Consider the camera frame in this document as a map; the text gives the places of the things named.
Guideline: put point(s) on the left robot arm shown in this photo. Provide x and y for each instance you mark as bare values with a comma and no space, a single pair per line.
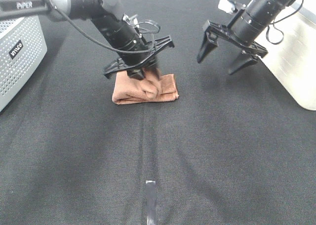
124,34

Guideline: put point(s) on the grey perforated plastic basket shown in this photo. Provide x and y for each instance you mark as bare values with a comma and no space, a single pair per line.
22,48

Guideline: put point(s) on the brown towel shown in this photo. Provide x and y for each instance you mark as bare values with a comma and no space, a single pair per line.
130,91

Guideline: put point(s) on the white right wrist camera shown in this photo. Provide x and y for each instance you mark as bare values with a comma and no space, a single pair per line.
230,6

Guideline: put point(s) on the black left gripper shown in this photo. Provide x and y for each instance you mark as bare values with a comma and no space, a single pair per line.
141,58

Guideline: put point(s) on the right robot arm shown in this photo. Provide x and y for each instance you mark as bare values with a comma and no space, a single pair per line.
248,22

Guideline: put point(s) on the black table cloth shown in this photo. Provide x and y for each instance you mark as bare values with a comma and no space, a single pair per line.
232,150

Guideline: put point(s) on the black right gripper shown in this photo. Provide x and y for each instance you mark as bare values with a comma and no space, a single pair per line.
247,57

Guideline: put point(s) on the white plastic storage bin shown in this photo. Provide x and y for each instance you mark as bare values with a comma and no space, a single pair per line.
291,57

